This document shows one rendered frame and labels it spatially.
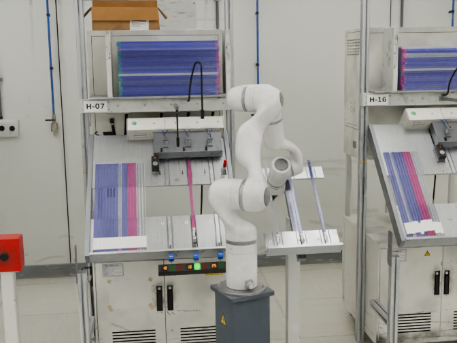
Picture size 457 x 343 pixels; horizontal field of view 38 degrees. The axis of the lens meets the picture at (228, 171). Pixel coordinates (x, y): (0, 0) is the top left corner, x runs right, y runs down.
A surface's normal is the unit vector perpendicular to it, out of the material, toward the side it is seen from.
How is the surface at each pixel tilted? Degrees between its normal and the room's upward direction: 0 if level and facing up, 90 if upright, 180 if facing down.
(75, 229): 90
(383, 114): 90
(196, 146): 43
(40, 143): 90
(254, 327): 90
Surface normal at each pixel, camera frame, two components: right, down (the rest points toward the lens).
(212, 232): 0.07, -0.61
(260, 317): 0.45, 0.14
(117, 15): 0.16, 0.00
